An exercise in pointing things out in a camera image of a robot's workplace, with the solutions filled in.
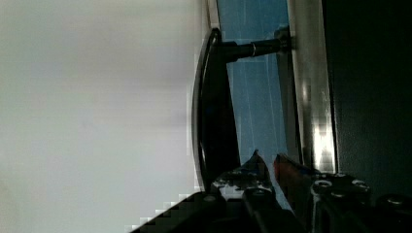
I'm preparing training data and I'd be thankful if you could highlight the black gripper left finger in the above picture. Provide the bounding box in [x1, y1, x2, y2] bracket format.
[210, 150, 274, 199]

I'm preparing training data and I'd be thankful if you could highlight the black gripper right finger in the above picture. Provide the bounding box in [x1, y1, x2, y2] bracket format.
[273, 154, 319, 223]

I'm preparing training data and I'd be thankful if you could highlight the black toaster oven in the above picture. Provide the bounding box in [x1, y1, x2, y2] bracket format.
[288, 0, 412, 197]

